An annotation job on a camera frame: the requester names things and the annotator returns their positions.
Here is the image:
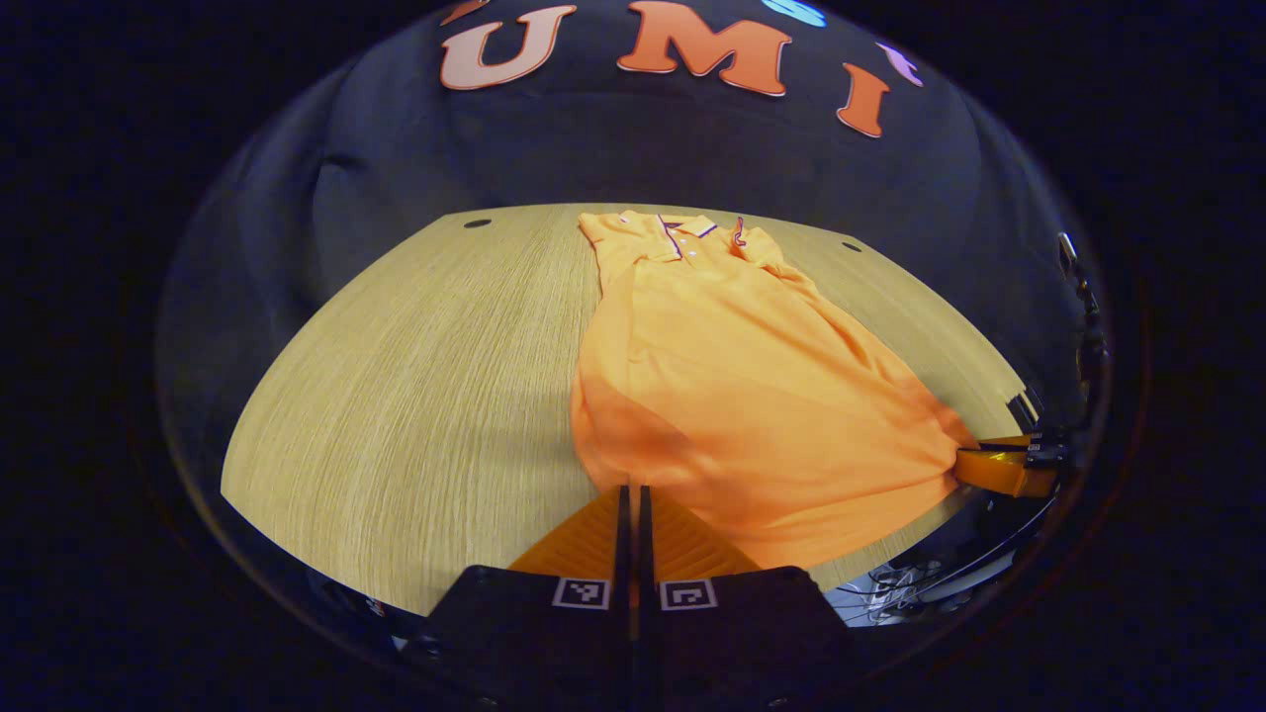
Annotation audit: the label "orange collared T-shirt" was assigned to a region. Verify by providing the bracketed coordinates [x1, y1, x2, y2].
[569, 210, 980, 570]

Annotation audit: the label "tangled black floor cables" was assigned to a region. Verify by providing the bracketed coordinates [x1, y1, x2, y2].
[856, 559, 955, 626]

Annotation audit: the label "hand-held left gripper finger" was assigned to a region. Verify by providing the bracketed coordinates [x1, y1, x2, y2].
[425, 485, 635, 712]
[638, 485, 862, 712]

